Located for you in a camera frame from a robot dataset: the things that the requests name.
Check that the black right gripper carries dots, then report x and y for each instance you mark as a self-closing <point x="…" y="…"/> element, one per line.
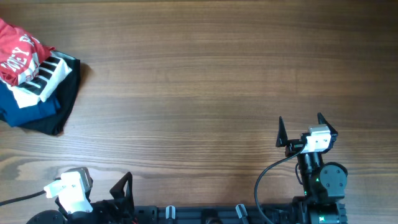
<point x="296" y="147"/>

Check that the red t-shirt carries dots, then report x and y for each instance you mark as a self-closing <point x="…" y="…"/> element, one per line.
<point x="21" y="54"/>

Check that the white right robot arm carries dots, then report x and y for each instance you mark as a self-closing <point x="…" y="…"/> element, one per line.
<point x="323" y="183"/>

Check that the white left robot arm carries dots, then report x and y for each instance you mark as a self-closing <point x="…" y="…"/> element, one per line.
<point x="105" y="211"/>

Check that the black folded garment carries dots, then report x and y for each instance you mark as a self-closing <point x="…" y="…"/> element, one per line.
<point x="66" y="94"/>

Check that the blue folded garment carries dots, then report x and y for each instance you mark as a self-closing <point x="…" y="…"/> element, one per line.
<point x="15" y="116"/>

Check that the white printed t-shirt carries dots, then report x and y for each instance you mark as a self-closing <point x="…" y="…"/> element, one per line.
<point x="51" y="73"/>

